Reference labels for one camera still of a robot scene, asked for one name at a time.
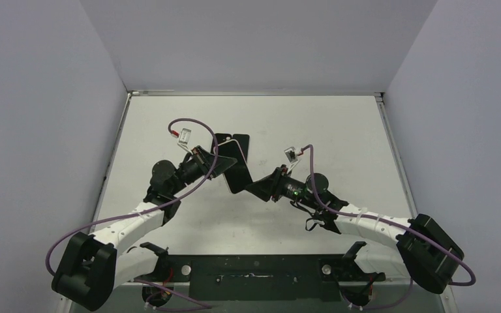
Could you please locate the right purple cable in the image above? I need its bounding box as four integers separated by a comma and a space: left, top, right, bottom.
300, 144, 477, 312

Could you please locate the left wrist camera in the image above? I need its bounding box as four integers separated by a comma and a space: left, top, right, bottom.
177, 128, 192, 154

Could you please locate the black phone case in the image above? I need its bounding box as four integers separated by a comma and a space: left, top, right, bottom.
210, 133, 233, 153

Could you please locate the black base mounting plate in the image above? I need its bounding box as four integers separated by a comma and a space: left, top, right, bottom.
141, 241, 386, 302

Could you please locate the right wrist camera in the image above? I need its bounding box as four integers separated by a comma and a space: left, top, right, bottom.
284, 147, 303, 171

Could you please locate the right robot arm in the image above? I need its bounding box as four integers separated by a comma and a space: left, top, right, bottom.
245, 165, 464, 294

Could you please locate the purple cable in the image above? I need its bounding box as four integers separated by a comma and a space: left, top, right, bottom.
300, 144, 477, 312
44, 117, 220, 312

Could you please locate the cream-edged spare phone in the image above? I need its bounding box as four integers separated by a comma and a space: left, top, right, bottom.
219, 139, 253, 194

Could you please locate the black phone white edge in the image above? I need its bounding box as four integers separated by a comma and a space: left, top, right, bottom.
232, 134, 251, 162

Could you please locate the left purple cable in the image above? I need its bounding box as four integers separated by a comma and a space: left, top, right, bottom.
44, 117, 220, 312

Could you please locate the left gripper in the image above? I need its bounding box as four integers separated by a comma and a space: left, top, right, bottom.
170, 146, 239, 196

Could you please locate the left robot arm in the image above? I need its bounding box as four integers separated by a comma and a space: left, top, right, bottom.
51, 146, 237, 311

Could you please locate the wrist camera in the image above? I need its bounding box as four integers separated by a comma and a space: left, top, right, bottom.
177, 128, 192, 154
284, 147, 303, 171

